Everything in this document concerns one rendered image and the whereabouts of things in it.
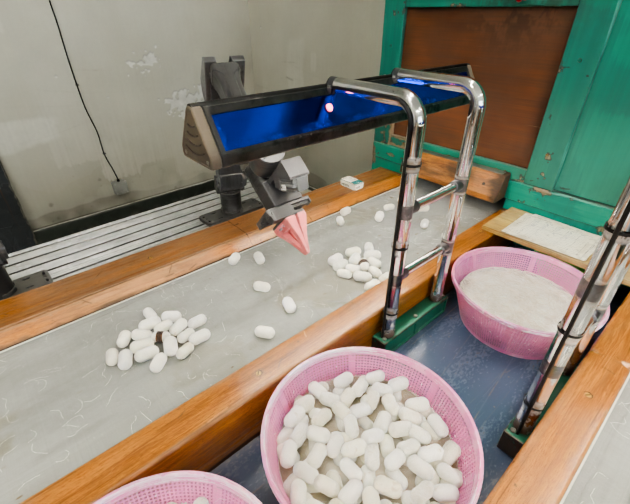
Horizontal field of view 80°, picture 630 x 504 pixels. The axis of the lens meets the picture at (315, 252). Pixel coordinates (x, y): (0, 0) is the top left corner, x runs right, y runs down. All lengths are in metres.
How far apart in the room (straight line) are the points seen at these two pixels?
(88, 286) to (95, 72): 1.94
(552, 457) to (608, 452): 0.09
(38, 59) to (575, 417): 2.56
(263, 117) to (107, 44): 2.18
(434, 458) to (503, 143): 0.79
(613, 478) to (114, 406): 0.64
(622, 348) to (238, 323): 0.61
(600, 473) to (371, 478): 0.27
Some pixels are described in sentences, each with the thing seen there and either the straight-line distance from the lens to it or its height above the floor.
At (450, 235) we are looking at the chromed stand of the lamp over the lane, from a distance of 0.71.
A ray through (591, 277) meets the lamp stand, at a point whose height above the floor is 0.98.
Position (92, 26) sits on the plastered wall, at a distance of 2.64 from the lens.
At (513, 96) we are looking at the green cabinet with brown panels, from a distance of 1.08.
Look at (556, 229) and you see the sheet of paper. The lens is 1.03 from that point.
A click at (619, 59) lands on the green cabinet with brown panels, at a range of 1.01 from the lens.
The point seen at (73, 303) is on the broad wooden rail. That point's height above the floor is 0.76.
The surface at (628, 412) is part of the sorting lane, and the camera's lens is 0.71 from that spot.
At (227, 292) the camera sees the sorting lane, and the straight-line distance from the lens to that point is 0.76.
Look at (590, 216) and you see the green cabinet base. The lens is 1.06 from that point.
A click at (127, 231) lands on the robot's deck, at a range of 1.21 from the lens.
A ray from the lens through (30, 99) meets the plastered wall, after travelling 2.59.
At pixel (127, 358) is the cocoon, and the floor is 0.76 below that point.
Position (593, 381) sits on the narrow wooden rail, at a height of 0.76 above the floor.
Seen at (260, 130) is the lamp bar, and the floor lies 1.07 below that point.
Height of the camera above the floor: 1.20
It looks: 33 degrees down
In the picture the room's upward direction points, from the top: straight up
